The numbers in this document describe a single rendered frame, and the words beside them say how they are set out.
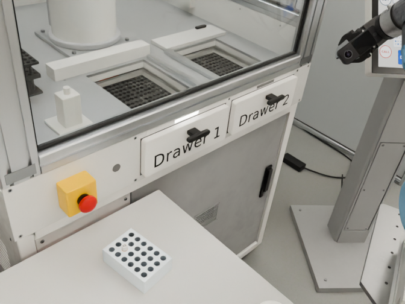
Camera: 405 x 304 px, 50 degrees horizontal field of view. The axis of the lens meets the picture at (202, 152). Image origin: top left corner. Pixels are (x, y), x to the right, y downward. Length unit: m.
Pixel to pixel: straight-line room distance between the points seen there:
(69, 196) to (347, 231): 1.46
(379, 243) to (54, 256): 0.76
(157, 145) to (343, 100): 1.81
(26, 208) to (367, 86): 2.06
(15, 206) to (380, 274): 0.80
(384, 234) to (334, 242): 0.98
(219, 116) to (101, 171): 0.36
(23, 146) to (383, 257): 0.83
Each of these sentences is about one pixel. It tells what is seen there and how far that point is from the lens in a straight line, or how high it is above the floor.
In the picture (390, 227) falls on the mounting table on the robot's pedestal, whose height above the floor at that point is 0.76.
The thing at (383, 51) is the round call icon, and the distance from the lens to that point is 1.51.
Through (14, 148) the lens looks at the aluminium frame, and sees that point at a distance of 0.86.
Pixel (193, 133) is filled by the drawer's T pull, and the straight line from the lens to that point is 1.09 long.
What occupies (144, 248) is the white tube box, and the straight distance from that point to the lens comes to 0.95.
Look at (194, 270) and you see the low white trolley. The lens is 0.97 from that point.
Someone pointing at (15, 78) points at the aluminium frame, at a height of 1.16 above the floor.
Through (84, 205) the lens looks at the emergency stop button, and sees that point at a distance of 0.93.
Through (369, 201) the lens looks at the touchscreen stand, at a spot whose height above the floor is 0.30.
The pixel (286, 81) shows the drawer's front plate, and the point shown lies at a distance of 1.37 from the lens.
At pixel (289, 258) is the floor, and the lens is 2.06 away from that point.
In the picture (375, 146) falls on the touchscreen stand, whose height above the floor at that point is 0.59.
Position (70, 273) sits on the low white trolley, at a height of 0.76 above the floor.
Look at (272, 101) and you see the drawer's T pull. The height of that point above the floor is 0.91.
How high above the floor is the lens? 1.52
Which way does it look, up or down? 37 degrees down
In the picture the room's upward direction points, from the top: 7 degrees clockwise
